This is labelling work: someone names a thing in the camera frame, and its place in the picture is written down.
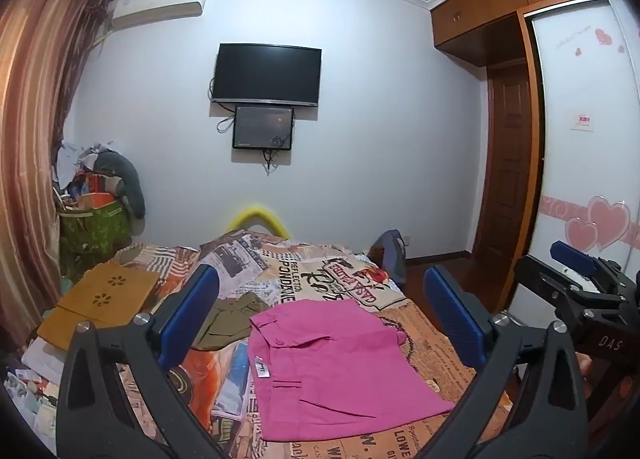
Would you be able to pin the striped brown curtain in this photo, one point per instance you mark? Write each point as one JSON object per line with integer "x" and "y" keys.
{"x": 45, "y": 45}

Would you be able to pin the olive green shorts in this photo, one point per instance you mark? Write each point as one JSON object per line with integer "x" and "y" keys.
{"x": 228, "y": 321}

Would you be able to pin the yellow curved headboard tube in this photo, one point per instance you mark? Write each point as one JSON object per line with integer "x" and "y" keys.
{"x": 256, "y": 214}

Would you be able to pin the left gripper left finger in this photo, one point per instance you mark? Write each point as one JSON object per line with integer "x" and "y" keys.
{"x": 116, "y": 399}

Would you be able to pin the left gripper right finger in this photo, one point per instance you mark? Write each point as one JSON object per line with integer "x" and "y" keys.
{"x": 548, "y": 418}

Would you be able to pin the wooden lap desk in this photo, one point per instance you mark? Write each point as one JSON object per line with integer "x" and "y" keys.
{"x": 108, "y": 295}

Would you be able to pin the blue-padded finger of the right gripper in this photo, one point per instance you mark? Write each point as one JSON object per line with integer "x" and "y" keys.
{"x": 572, "y": 252}

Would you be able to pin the small black wall monitor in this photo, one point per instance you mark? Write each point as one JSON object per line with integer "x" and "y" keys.
{"x": 263, "y": 128}

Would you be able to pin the blue grey backpack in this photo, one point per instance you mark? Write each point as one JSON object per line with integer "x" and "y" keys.
{"x": 389, "y": 254}

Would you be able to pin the clutter pile beside bed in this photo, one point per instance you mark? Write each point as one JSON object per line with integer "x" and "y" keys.
{"x": 31, "y": 377}

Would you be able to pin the brown wooden door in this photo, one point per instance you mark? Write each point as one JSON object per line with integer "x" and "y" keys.
{"x": 508, "y": 161}

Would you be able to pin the white heart wardrobe door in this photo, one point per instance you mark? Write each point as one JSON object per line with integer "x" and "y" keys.
{"x": 589, "y": 69}

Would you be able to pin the large black wall television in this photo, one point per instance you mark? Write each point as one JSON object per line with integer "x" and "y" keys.
{"x": 266, "y": 74}

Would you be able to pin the grey plush pillow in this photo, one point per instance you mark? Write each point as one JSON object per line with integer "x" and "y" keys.
{"x": 114, "y": 164}

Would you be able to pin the white air conditioner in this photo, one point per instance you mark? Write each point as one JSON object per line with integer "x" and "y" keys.
{"x": 128, "y": 13}

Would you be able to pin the right hand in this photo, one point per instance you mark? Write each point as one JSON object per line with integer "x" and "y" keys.
{"x": 585, "y": 364}

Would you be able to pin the pink pants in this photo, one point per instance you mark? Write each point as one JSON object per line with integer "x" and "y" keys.
{"x": 328, "y": 370}

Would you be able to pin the green storage bag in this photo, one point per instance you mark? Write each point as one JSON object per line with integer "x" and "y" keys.
{"x": 92, "y": 236}

